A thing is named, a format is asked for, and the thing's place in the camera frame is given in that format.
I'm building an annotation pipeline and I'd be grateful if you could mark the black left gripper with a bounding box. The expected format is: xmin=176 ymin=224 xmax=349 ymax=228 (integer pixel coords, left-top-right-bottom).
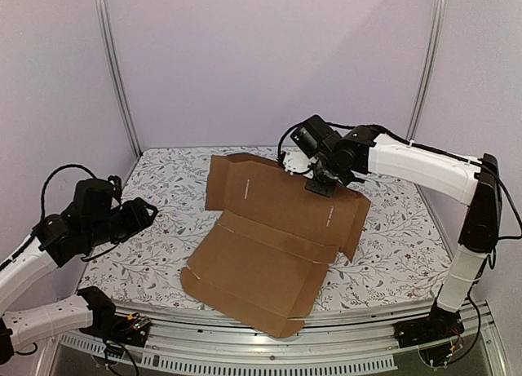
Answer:
xmin=85 ymin=197 xmax=158 ymax=249

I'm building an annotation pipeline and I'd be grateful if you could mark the brown cardboard box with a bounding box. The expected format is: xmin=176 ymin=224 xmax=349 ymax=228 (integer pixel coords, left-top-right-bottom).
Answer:
xmin=180 ymin=153 xmax=370 ymax=338

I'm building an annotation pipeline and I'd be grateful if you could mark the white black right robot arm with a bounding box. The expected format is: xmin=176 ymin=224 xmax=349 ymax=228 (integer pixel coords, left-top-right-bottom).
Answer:
xmin=290 ymin=116 xmax=502 ymax=340

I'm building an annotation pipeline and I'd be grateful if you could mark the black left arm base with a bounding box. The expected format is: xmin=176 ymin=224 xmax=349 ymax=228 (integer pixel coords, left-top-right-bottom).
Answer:
xmin=79 ymin=308 xmax=152 ymax=347

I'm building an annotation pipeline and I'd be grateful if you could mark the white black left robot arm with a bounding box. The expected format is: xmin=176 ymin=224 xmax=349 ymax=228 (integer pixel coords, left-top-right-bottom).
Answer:
xmin=1 ymin=176 xmax=158 ymax=363

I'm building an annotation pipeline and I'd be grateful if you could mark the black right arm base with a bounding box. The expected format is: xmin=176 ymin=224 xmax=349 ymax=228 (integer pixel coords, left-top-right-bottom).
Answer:
xmin=393 ymin=303 xmax=464 ymax=348

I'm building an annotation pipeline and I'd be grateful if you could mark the floral patterned table mat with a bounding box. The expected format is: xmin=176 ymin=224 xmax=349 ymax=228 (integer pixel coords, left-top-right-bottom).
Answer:
xmin=80 ymin=147 xmax=450 ymax=313

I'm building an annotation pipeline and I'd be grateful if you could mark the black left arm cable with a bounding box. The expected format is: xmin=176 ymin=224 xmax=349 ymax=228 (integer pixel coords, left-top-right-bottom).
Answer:
xmin=39 ymin=163 xmax=97 ymax=226

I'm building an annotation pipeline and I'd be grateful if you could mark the aluminium front rail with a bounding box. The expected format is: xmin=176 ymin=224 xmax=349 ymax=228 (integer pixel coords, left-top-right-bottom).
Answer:
xmin=34 ymin=300 xmax=511 ymax=376

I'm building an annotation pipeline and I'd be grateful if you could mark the aluminium frame post left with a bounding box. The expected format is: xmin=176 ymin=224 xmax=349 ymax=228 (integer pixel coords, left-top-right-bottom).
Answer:
xmin=95 ymin=0 xmax=143 ymax=159

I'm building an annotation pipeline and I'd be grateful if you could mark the aluminium frame post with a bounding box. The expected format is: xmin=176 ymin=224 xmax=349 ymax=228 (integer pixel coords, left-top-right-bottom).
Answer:
xmin=95 ymin=0 xmax=143 ymax=159
xmin=406 ymin=0 xmax=447 ymax=140

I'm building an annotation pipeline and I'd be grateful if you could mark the aluminium frame post right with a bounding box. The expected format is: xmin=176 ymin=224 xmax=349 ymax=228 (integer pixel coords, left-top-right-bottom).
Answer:
xmin=406 ymin=0 xmax=447 ymax=140

